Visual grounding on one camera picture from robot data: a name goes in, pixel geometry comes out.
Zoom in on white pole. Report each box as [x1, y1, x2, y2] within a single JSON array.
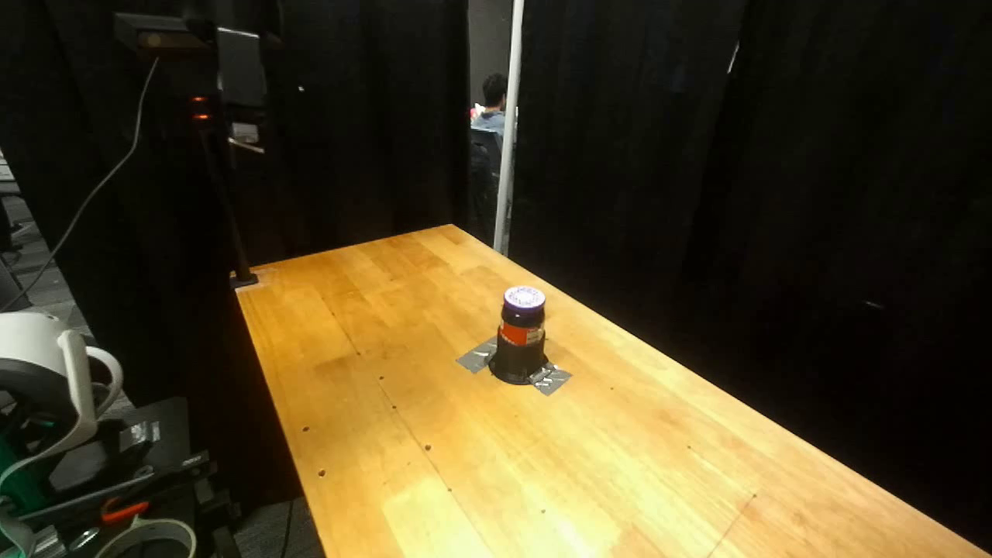
[[488, 0, 530, 256]]

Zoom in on white looped cable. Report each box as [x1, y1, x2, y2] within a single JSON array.
[[89, 511, 202, 558]]

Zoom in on orange handled tool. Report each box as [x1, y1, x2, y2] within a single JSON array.
[[96, 495, 154, 531]]

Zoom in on grey duct tape piece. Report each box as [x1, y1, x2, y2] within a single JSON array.
[[526, 362, 572, 399], [454, 339, 503, 376]]

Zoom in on black curtain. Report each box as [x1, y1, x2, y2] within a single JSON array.
[[510, 0, 992, 539], [0, 0, 475, 345]]

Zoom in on dark monitor screen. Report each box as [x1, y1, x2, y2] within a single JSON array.
[[214, 24, 277, 114]]

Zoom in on person in blue shirt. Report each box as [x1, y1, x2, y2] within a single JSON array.
[[469, 70, 510, 142]]

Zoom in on black camera on stand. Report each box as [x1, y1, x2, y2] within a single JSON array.
[[110, 10, 217, 61]]

